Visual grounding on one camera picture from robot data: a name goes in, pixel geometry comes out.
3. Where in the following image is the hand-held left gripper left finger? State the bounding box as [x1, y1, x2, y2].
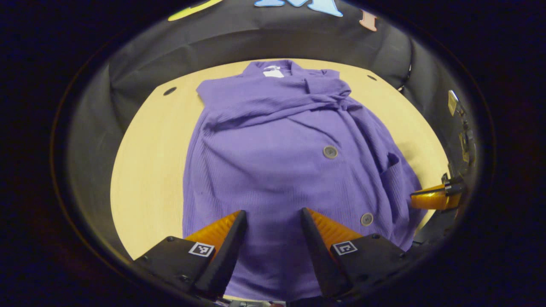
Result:
[130, 210, 248, 299]

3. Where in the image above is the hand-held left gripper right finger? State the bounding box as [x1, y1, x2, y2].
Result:
[301, 208, 410, 299]

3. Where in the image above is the purple knit cardigan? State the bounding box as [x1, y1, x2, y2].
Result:
[183, 60, 427, 301]

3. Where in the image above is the metal clamp stand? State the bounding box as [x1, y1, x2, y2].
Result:
[447, 90, 477, 171]

